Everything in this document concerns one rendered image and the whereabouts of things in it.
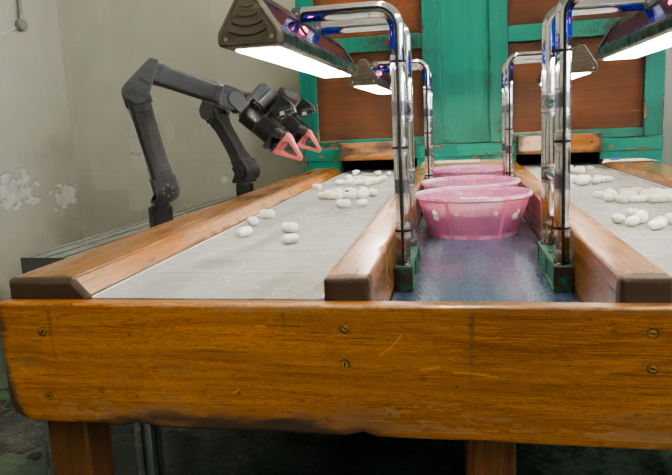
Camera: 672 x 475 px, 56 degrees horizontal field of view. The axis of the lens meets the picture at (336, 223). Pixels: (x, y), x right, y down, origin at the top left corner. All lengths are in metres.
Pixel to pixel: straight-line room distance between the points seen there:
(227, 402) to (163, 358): 0.09
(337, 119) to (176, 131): 1.42
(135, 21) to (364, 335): 3.32
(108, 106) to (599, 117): 2.69
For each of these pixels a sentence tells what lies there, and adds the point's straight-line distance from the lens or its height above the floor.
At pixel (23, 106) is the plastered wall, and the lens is 3.83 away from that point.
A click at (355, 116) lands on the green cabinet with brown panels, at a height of 0.96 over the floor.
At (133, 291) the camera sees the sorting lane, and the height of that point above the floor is 0.74.
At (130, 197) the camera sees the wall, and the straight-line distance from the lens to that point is 3.95.
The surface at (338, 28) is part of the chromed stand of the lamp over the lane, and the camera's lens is 1.15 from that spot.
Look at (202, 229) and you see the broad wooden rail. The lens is 1.21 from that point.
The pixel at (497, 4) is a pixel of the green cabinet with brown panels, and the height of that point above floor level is 1.35.
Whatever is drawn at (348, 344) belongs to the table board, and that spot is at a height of 0.69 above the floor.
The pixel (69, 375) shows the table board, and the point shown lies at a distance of 0.88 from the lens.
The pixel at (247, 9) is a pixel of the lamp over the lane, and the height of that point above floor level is 1.08.
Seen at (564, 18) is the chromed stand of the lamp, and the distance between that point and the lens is 0.99.
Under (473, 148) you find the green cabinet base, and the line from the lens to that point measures 2.51.
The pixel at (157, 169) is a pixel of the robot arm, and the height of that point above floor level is 0.85.
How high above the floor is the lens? 0.94
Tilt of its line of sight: 9 degrees down
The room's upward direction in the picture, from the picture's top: 3 degrees counter-clockwise
